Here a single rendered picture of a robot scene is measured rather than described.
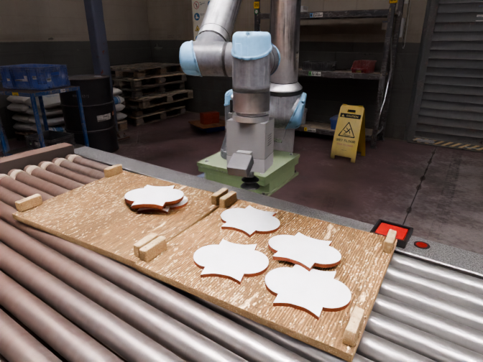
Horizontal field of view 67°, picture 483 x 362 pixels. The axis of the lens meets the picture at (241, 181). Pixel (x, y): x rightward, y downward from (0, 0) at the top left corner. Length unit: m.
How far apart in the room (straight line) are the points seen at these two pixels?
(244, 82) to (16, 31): 5.36
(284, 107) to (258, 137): 0.43
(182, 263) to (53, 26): 5.68
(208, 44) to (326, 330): 0.61
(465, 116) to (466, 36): 0.92
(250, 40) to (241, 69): 0.05
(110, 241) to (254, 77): 0.44
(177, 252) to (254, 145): 0.26
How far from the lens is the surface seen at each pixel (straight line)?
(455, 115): 5.27
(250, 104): 0.72
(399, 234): 0.88
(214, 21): 0.91
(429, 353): 0.64
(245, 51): 0.71
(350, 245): 0.79
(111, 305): 0.69
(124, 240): 0.81
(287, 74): 1.14
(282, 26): 1.12
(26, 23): 6.03
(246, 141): 0.74
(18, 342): 0.67
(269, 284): 0.64
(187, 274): 0.68
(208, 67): 0.84
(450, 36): 5.21
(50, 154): 1.49
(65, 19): 6.35
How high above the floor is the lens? 1.34
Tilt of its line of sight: 22 degrees down
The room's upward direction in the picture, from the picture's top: straight up
